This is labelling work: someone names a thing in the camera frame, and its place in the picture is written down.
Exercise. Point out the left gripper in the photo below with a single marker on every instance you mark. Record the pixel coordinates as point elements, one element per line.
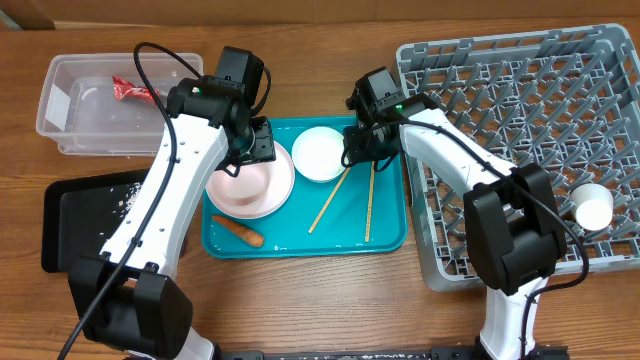
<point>264,150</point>

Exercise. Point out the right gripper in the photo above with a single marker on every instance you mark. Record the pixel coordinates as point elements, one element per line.
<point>357,153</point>

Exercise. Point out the pink plate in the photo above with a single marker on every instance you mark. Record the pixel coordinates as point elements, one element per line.
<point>257,191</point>

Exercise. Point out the wooden chopstick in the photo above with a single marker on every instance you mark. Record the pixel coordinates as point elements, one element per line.
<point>370,202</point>
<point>328,201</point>

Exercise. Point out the white bowl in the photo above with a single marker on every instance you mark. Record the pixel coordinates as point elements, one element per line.
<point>316,154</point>

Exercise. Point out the red snack wrapper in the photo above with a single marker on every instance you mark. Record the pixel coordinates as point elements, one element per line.
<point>124,90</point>

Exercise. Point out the white cup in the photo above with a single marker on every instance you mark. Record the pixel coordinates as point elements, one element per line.
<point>593,206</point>

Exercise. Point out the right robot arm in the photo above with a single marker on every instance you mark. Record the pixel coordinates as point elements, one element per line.
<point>513,233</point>

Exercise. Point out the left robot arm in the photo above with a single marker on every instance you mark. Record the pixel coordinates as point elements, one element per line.
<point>126,297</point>

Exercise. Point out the clear plastic waste bin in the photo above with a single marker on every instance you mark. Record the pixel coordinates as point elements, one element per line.
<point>78,108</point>

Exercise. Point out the grey dishwasher rack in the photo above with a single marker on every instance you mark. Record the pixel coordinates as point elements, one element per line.
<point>566,99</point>

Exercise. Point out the teal serving tray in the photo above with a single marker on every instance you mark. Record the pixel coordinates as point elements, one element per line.
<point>341,230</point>

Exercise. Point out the orange carrot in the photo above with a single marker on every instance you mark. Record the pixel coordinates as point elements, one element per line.
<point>247,235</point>

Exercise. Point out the spilled white rice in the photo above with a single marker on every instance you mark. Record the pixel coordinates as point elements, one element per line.
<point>115,203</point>

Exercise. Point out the black rectangular tray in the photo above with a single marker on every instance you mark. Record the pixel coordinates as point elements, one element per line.
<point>70,218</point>

